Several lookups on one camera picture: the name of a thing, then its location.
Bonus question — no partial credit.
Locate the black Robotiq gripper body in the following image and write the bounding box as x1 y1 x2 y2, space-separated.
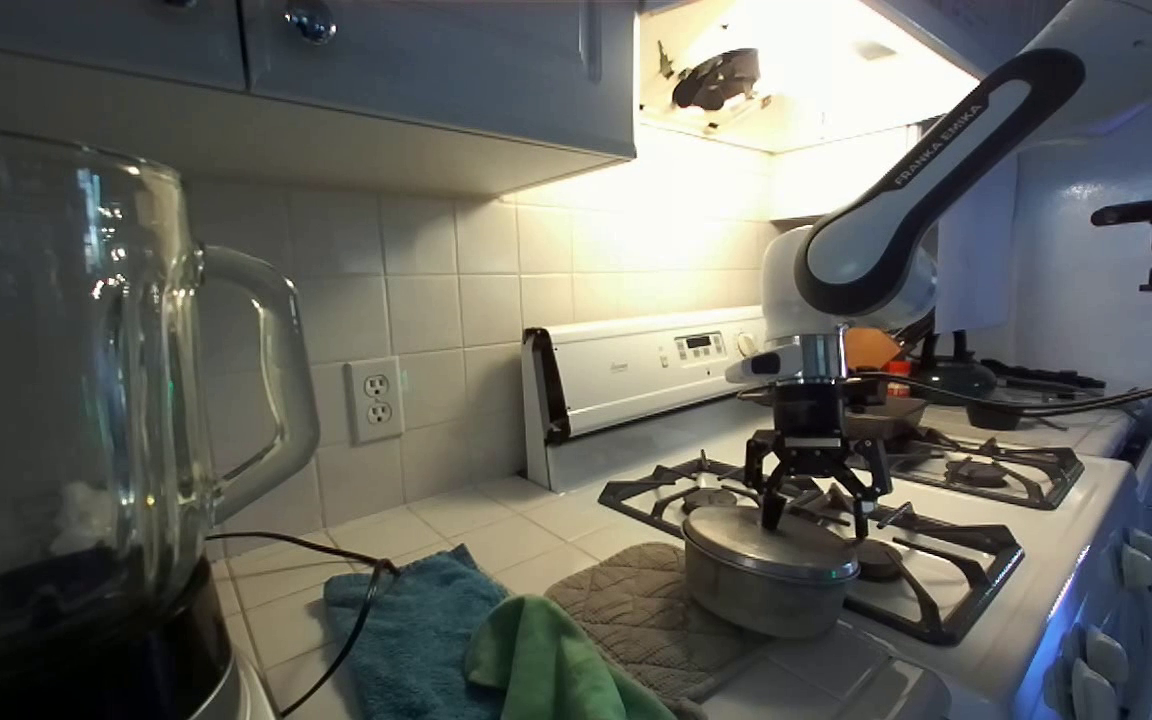
773 377 856 452

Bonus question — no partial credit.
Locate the silver pot lid black knob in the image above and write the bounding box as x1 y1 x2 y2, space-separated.
677 495 870 579

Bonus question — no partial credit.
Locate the silver metal pot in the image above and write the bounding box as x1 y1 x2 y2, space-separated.
677 536 863 644

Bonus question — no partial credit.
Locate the white gas stove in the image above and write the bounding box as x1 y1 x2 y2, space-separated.
515 301 1152 720

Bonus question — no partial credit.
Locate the grey quilted pot holder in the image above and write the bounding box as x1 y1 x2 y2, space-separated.
548 536 773 708

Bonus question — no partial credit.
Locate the white stove knob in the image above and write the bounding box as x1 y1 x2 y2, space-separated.
1118 523 1152 593
1076 621 1134 697

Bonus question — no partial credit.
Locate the grey burner cap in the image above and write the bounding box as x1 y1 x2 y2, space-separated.
851 536 914 584

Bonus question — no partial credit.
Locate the wooden knife block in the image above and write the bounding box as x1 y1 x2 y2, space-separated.
847 323 909 380

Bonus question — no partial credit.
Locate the black utensil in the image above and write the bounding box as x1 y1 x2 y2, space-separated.
980 355 1076 395

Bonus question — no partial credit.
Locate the green cloth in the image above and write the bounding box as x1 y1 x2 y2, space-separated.
465 593 679 720

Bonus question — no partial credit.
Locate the white range hood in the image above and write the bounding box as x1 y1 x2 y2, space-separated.
627 0 1007 160

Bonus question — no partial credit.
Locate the blue towel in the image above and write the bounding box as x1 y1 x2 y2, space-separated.
320 542 514 720

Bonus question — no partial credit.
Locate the grey upper cabinet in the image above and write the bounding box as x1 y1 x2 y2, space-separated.
0 0 640 198

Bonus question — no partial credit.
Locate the round metal cabinet knob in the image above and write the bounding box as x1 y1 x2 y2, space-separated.
277 0 340 49

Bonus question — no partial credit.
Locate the black blender base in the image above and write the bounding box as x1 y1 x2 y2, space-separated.
0 555 272 720

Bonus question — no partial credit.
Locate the glass blender jar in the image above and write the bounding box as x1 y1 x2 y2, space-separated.
0 124 324 672

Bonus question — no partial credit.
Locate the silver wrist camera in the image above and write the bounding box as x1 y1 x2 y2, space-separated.
728 348 807 393

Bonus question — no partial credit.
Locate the white wall outlet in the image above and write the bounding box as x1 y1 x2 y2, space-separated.
344 350 410 449

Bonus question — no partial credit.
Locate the black power cable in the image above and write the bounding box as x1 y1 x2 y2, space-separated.
200 526 403 720

